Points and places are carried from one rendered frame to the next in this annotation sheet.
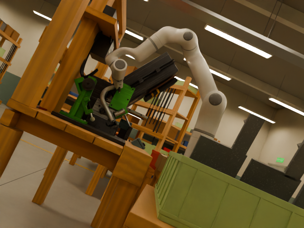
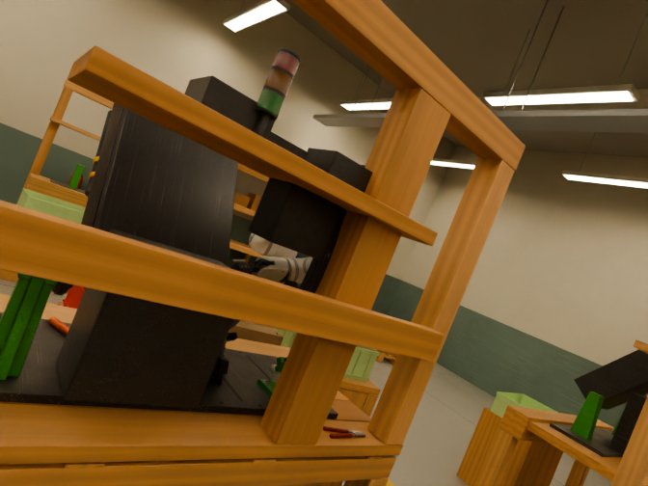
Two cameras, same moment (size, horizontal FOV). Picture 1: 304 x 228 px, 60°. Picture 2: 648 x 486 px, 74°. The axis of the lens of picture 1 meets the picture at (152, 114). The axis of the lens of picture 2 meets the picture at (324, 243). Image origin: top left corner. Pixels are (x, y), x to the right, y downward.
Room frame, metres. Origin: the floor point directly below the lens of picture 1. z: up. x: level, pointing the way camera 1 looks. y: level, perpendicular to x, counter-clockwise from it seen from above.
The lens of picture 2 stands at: (2.38, 1.48, 1.40)
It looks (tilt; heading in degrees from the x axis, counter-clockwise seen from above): 0 degrees down; 235
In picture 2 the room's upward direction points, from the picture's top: 22 degrees clockwise
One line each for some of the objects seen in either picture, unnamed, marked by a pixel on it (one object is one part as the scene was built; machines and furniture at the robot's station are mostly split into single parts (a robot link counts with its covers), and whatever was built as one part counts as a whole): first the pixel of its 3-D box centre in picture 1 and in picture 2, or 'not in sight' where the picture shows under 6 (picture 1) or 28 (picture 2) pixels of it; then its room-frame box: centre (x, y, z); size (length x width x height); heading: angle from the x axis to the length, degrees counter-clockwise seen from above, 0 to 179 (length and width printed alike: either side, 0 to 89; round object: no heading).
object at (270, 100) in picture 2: not in sight; (269, 104); (2.05, 0.62, 1.62); 0.05 x 0.05 x 0.05
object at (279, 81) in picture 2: not in sight; (278, 84); (2.05, 0.62, 1.67); 0.05 x 0.05 x 0.05
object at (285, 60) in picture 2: not in sight; (285, 65); (2.05, 0.62, 1.71); 0.05 x 0.05 x 0.04
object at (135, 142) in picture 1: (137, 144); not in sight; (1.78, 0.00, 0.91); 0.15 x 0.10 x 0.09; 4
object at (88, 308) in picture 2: (93, 102); (155, 319); (2.04, 0.46, 1.07); 0.30 x 0.18 x 0.34; 4
